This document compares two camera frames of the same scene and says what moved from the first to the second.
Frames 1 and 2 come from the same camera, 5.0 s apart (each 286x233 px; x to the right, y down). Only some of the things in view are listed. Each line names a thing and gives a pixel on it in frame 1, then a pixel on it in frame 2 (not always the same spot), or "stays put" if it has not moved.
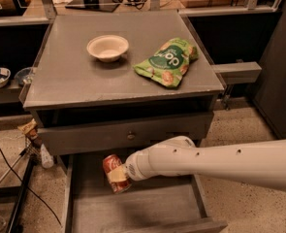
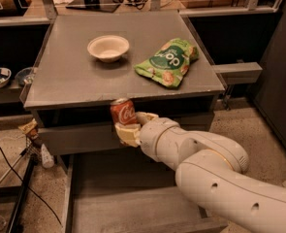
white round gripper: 134,168 to 153,132
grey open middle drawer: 164,204 stays put
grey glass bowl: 24,75 stays put
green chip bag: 169,62 stays put
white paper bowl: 108,48 stays put
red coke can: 111,162 to 122,112
